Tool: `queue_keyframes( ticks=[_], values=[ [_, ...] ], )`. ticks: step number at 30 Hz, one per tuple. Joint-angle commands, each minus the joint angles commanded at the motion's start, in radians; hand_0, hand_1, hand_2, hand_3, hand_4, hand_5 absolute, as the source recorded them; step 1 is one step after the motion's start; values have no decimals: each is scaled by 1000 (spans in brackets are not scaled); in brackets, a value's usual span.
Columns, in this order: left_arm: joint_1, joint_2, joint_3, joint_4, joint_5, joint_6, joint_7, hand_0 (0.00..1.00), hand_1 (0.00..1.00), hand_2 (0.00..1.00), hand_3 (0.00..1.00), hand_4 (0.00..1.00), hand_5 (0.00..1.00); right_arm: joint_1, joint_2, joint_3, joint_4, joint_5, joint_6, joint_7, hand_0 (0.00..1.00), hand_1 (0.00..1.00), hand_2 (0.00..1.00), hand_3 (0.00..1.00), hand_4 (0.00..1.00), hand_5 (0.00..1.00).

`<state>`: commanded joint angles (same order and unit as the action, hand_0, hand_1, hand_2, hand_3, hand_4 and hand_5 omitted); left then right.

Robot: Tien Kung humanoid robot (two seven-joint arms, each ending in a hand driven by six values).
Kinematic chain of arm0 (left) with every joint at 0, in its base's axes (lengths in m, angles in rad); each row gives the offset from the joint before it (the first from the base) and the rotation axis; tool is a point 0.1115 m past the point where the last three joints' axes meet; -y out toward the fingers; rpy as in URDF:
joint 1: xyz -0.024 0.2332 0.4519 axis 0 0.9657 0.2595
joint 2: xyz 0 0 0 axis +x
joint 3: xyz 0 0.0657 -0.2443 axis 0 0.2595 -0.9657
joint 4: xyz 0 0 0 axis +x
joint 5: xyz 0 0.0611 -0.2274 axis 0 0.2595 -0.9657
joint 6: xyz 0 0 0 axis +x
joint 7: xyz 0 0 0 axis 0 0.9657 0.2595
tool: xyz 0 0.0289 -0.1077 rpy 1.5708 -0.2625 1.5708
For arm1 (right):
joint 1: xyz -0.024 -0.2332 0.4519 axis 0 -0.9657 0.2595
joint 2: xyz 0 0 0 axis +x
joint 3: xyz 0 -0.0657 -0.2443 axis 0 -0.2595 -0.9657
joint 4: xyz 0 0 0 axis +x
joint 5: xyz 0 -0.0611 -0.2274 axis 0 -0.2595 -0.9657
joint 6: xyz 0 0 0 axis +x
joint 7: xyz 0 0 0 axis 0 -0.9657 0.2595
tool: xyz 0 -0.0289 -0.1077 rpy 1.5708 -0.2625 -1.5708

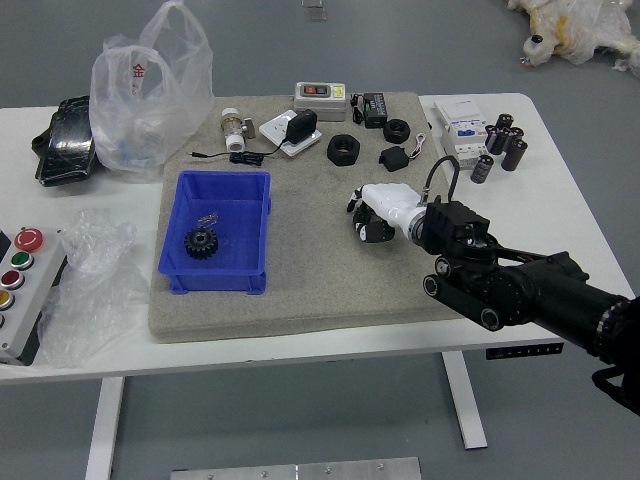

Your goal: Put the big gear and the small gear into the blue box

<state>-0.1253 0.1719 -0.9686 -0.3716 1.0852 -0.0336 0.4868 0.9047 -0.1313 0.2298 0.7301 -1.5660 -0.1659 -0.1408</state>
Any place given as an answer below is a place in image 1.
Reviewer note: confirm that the green round push button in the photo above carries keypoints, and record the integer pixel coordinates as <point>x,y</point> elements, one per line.
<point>20,260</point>

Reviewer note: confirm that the small black round nut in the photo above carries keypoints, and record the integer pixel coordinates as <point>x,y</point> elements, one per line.
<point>396,138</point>

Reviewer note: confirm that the glossy black plastic tray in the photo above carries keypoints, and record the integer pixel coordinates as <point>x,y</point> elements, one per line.
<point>65,150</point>

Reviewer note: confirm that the blue plastic box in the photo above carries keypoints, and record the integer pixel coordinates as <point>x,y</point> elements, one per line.
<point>235,260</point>

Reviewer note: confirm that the black cylindrical capacitor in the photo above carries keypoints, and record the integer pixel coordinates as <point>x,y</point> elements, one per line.
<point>515,154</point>
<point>493,139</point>
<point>481,168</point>
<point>515,134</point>
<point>504,121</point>

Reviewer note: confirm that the black power adapter plug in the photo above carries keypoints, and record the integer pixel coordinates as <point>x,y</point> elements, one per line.
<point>300,125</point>

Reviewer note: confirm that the small metal clip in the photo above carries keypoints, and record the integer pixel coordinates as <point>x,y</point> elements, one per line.
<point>207,218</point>

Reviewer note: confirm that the small black gear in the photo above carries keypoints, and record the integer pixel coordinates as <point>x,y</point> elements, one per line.
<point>361,216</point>

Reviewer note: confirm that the plush toy in plastic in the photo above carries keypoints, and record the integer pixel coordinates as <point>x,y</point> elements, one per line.
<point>575,30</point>

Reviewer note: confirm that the small black cube module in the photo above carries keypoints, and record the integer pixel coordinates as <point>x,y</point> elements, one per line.
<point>394,159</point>

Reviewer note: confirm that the big black gear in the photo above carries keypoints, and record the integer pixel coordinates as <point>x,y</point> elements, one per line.
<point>201,242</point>

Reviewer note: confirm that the small metal floor plate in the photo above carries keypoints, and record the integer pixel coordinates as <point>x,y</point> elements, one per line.
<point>313,10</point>

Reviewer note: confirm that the translucent plastic bag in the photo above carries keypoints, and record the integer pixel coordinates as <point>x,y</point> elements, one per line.
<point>150,100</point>

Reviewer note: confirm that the white table leg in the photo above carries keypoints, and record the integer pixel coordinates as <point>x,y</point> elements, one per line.
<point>104,425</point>
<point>465,400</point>

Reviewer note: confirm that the grey-brown foam mat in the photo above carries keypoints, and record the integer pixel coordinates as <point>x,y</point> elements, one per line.
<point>310,280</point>

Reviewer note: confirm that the grey push-button switch box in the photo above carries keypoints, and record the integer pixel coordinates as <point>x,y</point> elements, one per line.
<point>320,106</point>

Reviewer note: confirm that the white wall socket plate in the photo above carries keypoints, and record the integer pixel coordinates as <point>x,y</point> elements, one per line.
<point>272,127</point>

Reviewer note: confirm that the yellow round push button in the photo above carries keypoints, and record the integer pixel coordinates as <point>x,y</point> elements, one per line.
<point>5,299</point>

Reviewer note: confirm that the red round push button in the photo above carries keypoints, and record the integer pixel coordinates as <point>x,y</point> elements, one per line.
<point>11,279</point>

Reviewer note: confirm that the black table control panel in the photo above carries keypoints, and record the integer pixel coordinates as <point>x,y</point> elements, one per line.
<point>520,351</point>

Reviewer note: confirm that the black power supply module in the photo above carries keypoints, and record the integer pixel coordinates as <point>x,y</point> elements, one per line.
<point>375,112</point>

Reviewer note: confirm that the crumpled clear plastic wrap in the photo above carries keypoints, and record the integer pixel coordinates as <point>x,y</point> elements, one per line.
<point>90,300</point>

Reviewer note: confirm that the large black hex nut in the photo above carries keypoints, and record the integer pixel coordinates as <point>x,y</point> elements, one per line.
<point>345,157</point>

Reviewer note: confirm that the red mushroom stop button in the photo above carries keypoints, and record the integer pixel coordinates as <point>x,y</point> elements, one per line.
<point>28,239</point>

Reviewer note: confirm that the brass valve with white ends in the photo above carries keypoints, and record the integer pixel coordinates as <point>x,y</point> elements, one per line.
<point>232,127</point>

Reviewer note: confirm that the grey button control box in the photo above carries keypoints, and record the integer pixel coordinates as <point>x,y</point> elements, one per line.
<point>30,300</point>

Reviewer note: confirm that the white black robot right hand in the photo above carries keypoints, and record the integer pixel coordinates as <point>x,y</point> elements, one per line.
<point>392,200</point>

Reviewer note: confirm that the grey metal base plate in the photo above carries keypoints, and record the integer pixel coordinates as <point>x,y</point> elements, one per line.
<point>295,470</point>

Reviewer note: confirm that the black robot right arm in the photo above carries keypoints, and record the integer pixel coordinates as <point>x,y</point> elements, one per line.
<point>525,295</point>

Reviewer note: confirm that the white circuit breaker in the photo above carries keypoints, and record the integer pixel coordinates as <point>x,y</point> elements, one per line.
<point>460,130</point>

